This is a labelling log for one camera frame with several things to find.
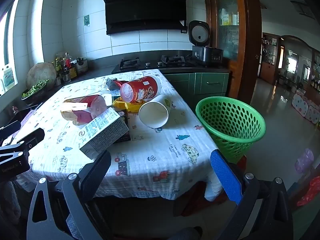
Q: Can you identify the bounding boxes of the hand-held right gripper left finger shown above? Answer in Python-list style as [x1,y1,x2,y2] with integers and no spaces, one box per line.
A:
[26,150,112,240]

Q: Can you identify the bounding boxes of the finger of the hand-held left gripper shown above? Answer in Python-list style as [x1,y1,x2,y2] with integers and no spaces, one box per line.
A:
[0,120,22,140]
[12,128,45,153]

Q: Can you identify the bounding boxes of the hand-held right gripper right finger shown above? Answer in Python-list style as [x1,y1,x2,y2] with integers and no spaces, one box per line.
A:
[211,149,294,240]

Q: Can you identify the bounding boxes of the green plastic wastebasket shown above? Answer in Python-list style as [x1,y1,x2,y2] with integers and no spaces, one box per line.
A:
[195,97,267,164]

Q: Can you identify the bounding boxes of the white milk carton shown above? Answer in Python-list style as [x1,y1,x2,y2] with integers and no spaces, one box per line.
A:
[79,107,130,159]

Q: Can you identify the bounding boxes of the clear plastic bottle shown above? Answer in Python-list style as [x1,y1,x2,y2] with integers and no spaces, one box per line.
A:
[61,94,108,126]

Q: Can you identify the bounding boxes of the black drink carton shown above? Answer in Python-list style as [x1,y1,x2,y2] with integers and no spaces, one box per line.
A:
[110,96,131,143]

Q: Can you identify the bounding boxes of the clear plastic cup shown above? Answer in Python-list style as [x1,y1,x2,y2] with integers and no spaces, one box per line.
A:
[100,92,114,107]

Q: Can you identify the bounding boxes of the yellow packet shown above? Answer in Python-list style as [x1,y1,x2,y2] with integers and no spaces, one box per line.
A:
[113,97,148,113]

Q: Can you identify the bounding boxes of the white paper cup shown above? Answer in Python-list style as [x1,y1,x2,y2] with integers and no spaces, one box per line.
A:
[139,94,173,128]

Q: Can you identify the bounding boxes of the grey paper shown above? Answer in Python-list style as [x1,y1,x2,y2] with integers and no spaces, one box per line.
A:
[105,77,125,91]

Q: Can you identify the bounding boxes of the person's left forearm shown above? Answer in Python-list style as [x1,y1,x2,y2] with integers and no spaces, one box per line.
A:
[0,180,22,227]

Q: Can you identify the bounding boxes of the purple cloth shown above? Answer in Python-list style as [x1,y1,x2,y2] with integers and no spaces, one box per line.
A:
[20,105,43,130]

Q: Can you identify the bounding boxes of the dark bowl of greens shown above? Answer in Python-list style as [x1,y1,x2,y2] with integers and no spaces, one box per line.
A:
[21,79,50,105]

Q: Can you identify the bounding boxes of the picture card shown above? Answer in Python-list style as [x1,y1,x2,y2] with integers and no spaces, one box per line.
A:
[2,67,17,88]

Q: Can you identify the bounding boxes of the round wooden chopping board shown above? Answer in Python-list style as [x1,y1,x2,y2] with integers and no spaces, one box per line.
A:
[26,62,57,90]

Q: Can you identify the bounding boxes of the printed cartoon tablecloth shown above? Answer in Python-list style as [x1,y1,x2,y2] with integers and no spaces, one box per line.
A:
[12,69,225,202]

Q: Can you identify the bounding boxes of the cluster of condiment bottles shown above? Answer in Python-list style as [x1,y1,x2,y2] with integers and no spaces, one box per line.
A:
[51,52,78,85]

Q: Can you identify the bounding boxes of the red plastic bag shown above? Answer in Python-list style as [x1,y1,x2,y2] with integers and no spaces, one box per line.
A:
[296,176,320,207]

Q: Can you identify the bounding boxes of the window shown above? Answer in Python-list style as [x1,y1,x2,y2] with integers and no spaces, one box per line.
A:
[0,0,20,95]

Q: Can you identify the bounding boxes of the metal pot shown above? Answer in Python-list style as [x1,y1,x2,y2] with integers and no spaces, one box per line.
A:
[75,57,89,73]

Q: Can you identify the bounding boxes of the green base cabinets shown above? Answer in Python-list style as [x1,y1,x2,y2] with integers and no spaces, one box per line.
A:
[162,72,230,105]

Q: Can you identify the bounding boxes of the polka dot play tent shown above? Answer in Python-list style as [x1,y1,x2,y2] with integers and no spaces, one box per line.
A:
[292,92,320,124]

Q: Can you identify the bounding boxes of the wooden display cabinet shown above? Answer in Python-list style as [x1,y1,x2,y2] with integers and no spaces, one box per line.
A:
[260,34,285,85]

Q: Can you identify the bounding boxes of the rice cooker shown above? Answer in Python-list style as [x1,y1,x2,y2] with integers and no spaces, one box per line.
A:
[189,20,224,64]

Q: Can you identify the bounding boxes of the black gas stove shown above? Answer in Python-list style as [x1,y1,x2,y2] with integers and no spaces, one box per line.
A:
[111,55,197,74]

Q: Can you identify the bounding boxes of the wooden glass-door cabinet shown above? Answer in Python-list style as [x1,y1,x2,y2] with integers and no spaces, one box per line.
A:
[203,0,262,85]

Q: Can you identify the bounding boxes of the black range hood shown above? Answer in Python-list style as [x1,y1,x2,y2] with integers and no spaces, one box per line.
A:
[99,0,195,35]

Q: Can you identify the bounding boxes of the ceiling vent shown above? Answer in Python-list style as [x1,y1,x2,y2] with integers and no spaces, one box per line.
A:
[291,0,315,19]

